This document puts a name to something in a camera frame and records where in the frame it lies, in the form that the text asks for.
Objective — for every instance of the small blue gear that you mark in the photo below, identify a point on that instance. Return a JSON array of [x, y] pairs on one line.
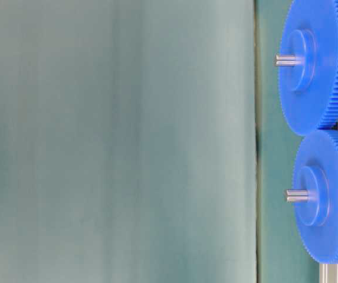
[[316, 172]]

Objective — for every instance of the free steel shaft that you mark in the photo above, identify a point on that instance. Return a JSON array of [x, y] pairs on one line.
[[293, 196]]

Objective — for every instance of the steel shaft in large gear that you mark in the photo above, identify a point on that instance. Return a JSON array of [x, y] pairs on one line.
[[282, 60]]

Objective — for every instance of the large blue gear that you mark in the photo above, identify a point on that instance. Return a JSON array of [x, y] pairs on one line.
[[309, 92]]

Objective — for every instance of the green table mat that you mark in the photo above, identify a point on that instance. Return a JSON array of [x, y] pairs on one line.
[[143, 141]]

